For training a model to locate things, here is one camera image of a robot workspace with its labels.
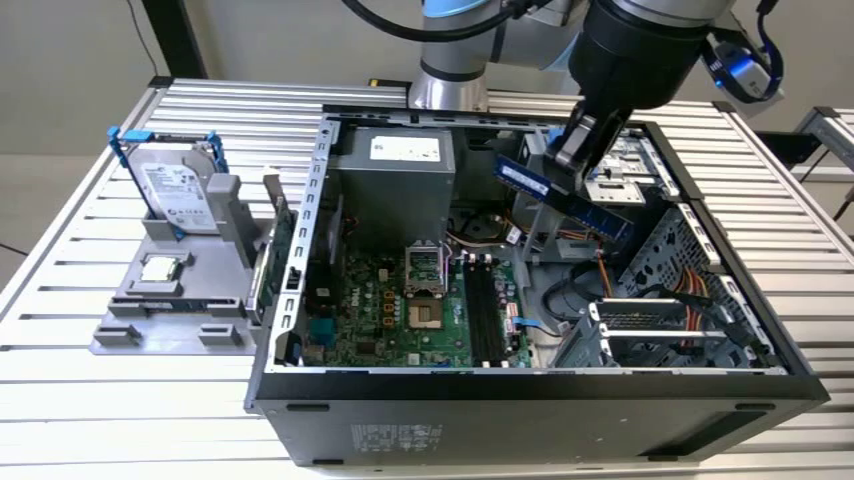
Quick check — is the black frame post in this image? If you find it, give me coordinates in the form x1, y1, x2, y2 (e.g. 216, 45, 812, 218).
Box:
141, 0, 208, 81

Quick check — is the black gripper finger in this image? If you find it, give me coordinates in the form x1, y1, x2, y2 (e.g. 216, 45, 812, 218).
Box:
540, 144, 588, 197
584, 107, 632, 177

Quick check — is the green motherboard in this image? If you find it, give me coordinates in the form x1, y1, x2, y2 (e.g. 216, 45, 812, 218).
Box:
292, 249, 539, 369

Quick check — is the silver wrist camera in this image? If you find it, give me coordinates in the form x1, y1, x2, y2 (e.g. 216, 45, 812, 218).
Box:
553, 113, 600, 166
707, 27, 787, 105

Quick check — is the red yellow wire bundle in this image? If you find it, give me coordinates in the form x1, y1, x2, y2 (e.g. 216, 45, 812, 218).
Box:
671, 267, 712, 351

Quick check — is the grey metal disk bay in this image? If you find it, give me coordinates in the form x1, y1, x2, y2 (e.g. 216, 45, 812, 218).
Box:
551, 297, 735, 369

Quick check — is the CPU socket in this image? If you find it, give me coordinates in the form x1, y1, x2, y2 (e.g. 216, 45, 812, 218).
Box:
405, 297, 447, 332

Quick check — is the thin metal locking lever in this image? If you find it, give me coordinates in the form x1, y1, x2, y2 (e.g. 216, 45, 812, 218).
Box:
439, 245, 463, 297

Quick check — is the green graphics card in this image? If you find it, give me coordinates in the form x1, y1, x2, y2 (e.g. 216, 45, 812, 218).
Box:
247, 166, 300, 325

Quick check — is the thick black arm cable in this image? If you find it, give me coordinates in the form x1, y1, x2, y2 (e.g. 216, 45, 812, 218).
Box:
343, 0, 519, 44

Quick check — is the hard disk in blue carrier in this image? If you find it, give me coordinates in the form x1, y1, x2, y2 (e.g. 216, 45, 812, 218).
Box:
105, 127, 232, 242

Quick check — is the blue plug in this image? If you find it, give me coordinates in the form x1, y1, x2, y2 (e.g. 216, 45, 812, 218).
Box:
509, 314, 575, 334

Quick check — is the thin dark camera cable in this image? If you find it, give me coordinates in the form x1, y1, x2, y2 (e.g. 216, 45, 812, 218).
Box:
716, 0, 787, 106

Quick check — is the grey power supply unit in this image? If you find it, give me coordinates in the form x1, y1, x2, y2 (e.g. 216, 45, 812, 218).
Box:
329, 125, 459, 251

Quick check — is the silver CPU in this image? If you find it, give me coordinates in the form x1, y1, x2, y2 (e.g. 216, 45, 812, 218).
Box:
137, 257, 182, 284

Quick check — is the black round fan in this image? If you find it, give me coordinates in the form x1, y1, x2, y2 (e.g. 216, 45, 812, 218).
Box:
457, 210, 512, 242

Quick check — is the metal socket cover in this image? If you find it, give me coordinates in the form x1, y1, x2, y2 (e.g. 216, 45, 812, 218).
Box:
403, 238, 448, 297

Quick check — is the black PC case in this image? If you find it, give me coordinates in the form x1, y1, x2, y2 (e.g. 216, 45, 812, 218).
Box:
243, 103, 832, 469

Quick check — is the silver slatted side table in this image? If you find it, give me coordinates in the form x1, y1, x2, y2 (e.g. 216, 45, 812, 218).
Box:
786, 105, 854, 221

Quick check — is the grey parts rack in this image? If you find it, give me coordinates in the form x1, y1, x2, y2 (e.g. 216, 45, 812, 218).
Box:
89, 174, 301, 357

